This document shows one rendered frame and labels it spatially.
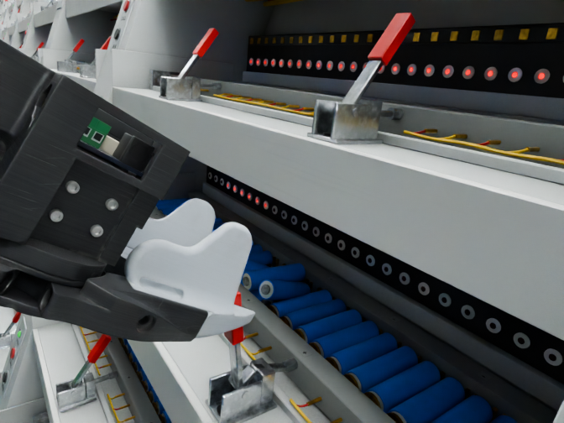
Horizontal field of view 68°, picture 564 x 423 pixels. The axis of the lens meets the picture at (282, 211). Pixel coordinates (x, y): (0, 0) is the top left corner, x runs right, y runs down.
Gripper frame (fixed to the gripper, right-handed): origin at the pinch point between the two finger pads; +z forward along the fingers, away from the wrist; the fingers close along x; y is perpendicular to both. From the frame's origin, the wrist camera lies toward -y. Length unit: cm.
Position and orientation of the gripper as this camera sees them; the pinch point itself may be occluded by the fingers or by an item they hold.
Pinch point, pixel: (222, 315)
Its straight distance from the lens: 25.8
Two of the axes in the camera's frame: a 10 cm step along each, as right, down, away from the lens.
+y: 4.9, -8.7, 0.3
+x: -5.7, -3.0, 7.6
